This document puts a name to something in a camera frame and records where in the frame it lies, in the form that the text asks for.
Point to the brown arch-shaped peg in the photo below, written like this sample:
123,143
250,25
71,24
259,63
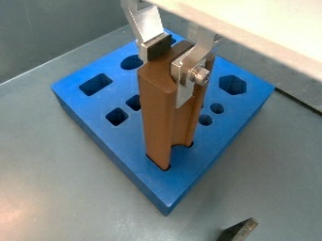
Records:
168,125

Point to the blue block with shaped holes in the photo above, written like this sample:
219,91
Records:
99,96

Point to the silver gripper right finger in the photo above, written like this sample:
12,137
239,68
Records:
188,71

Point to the dark grey arch block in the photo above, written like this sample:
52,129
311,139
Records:
238,231

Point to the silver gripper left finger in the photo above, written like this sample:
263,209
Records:
143,17

